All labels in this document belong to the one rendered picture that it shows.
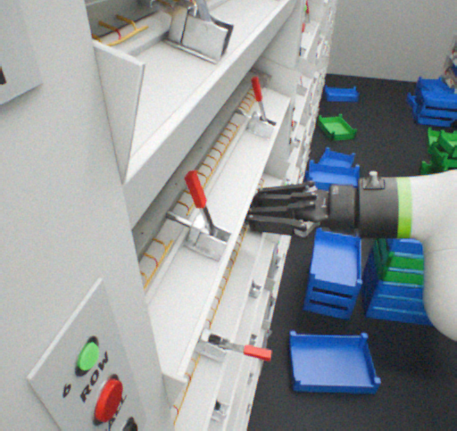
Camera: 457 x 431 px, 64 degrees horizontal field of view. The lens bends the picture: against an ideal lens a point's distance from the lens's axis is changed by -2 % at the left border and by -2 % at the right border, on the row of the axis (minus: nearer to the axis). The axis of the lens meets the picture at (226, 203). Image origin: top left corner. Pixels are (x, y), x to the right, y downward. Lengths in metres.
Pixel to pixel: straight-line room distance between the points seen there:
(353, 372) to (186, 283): 1.30
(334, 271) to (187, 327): 1.37
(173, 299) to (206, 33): 0.22
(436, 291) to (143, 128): 0.45
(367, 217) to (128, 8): 0.41
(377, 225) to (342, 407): 1.05
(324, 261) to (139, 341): 1.53
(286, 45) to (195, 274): 0.49
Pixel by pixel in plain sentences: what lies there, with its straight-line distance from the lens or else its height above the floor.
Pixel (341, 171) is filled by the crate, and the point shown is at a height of 0.10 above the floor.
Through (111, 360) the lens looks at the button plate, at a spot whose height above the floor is 1.21.
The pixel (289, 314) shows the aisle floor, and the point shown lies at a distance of 1.69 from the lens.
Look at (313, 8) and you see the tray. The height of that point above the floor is 1.13.
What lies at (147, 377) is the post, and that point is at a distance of 0.23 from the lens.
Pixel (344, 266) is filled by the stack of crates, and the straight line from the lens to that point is 1.70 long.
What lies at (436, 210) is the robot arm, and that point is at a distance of 0.56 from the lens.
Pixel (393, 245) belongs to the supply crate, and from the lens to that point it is 1.46.
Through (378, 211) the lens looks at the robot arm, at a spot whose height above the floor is 1.03.
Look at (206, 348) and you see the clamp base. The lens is 0.52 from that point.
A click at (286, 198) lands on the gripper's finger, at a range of 0.62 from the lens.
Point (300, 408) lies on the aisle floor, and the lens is 1.50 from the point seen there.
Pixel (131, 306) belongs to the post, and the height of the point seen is 1.22.
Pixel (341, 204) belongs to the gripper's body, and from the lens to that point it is 0.57.
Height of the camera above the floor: 1.36
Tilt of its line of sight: 38 degrees down
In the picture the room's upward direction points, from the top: straight up
